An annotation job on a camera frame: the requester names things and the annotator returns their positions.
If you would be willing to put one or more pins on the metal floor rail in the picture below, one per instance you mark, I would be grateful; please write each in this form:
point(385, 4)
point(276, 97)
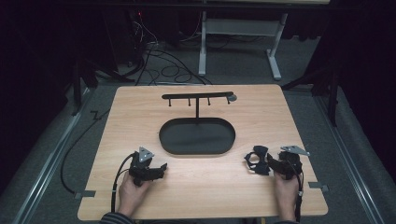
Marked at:
point(46, 161)
point(348, 155)

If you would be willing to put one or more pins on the black hook stand with tray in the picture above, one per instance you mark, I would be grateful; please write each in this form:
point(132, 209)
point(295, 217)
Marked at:
point(197, 135)

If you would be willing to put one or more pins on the white metal desk frame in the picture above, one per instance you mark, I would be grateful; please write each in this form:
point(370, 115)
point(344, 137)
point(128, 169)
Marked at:
point(239, 28)

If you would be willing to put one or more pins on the black tripod stand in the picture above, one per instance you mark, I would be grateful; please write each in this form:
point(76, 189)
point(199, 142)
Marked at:
point(327, 84)
point(90, 73)

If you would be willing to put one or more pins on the grey tape strip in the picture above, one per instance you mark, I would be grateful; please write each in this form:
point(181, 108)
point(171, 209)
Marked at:
point(318, 186)

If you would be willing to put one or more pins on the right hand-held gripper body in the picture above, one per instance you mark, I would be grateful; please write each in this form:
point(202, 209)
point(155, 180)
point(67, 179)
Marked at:
point(291, 163)

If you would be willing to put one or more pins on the person's right hand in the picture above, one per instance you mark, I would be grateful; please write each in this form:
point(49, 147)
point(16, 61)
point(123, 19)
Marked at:
point(285, 196)

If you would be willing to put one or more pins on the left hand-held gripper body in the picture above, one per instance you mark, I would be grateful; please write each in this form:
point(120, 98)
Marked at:
point(141, 165)

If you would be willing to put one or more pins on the person's left hand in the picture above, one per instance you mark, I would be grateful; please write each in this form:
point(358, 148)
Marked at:
point(132, 193)

